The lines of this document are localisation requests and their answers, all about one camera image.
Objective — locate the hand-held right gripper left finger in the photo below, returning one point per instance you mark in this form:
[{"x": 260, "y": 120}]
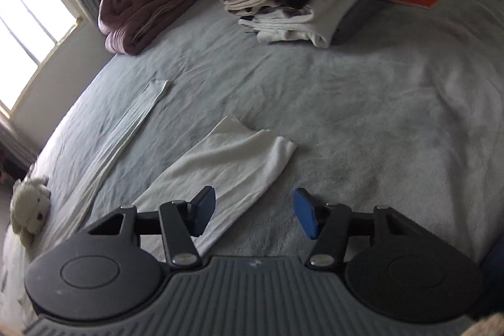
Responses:
[{"x": 204, "y": 210}]

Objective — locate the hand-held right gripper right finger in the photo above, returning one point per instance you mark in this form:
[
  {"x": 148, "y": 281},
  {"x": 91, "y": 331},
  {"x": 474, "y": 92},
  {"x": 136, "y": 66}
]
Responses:
[{"x": 305, "y": 214}]

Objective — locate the white pants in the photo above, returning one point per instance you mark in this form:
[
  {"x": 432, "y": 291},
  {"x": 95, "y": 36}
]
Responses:
[{"x": 236, "y": 162}]

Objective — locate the white plush dog toy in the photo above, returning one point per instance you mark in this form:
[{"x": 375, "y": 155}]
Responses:
[{"x": 29, "y": 206}]

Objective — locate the pink folded quilt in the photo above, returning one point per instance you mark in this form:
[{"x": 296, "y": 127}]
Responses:
[{"x": 149, "y": 1}]

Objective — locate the window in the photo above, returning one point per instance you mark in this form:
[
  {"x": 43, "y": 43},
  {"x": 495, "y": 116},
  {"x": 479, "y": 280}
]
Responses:
[{"x": 27, "y": 33}]

